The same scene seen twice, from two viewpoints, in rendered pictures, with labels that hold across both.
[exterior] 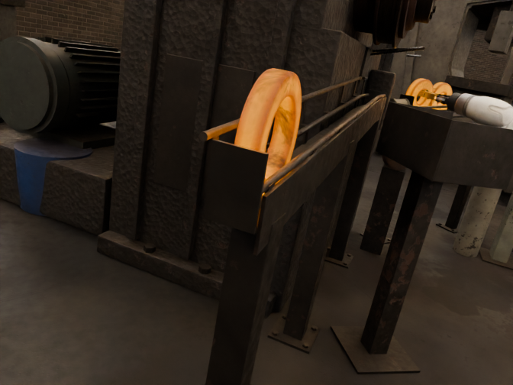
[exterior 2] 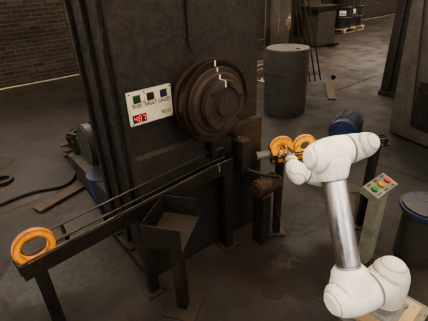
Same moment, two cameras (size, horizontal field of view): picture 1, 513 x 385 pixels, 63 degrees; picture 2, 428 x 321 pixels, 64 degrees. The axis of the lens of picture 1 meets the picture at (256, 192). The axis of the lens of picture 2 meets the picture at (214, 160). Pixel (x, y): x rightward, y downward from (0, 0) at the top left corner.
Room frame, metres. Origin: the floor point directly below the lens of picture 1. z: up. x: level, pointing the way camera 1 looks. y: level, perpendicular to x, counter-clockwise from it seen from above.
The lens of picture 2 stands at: (0.02, -1.39, 1.75)
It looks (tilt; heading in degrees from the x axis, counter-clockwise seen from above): 28 degrees down; 33
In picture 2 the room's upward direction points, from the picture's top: 3 degrees counter-clockwise
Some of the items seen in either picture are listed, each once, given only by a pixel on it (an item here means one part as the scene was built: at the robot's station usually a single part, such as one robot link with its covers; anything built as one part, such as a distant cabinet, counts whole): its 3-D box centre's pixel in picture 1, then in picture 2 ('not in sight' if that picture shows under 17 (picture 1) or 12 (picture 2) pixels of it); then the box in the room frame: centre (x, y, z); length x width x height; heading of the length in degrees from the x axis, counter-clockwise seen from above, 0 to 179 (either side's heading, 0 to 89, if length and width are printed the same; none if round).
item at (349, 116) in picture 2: not in sight; (347, 126); (3.87, -0.71, 0.17); 0.57 x 0.31 x 0.34; 1
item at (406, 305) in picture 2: not in sight; (384, 299); (1.35, -1.44, 0.39); 0.22 x 0.18 x 0.06; 166
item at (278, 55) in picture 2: not in sight; (285, 79); (4.48, 0.30, 0.45); 0.59 x 0.59 x 0.89
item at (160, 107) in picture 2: not in sight; (150, 104); (1.32, -0.15, 1.15); 0.26 x 0.02 x 0.18; 161
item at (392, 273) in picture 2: not in sight; (387, 280); (1.32, -1.43, 0.53); 0.18 x 0.16 x 0.22; 144
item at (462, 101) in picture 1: (466, 105); (291, 162); (1.80, -0.79, 0.73); 0.09 x 0.06 x 0.09; 126
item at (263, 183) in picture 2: (386, 195); (265, 208); (1.88, -0.60, 0.27); 0.22 x 0.13 x 0.53; 161
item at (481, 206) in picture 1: (481, 205); (345, 220); (2.03, -1.11, 0.26); 0.12 x 0.12 x 0.52
